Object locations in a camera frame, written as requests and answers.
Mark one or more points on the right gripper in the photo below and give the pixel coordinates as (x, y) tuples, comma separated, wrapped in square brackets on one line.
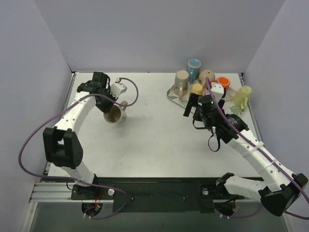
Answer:
[(201, 106)]

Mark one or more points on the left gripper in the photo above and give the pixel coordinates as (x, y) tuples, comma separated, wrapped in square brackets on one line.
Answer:
[(105, 104)]

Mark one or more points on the yellow mug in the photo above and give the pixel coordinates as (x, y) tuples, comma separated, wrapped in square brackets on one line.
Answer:
[(197, 89)]

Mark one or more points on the beige speckled mug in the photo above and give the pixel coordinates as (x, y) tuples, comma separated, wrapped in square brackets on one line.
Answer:
[(117, 114)]

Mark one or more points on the orange mug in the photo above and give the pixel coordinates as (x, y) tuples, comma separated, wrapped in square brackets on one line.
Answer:
[(224, 81)]

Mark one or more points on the tall floral beige mug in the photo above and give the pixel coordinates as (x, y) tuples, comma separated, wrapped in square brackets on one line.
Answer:
[(181, 83)]

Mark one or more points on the pink patterned mug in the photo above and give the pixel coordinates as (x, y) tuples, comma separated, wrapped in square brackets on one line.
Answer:
[(206, 92)]

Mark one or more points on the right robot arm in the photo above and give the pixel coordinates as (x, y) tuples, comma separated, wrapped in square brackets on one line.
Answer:
[(279, 187)]

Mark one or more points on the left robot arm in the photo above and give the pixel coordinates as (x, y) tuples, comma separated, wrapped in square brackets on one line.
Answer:
[(61, 144)]

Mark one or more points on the round beige mug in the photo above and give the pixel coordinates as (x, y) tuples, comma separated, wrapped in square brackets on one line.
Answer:
[(206, 74)]

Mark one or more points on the pale green mug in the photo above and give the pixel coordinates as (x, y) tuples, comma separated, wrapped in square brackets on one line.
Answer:
[(242, 97)]

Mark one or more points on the blue mug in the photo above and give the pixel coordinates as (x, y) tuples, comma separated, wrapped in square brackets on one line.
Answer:
[(193, 68)]

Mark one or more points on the floral serving tray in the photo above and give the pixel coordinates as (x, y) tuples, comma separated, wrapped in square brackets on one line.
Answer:
[(229, 107)]

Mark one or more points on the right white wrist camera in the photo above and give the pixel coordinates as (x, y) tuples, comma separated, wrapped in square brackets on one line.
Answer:
[(217, 90)]

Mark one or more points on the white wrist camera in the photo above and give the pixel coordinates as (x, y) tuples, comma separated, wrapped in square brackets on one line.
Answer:
[(217, 90), (117, 89)]

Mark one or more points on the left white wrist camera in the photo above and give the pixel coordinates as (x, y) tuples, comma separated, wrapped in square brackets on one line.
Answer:
[(117, 89)]

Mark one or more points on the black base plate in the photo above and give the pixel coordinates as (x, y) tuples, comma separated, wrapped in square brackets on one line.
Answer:
[(159, 195)]

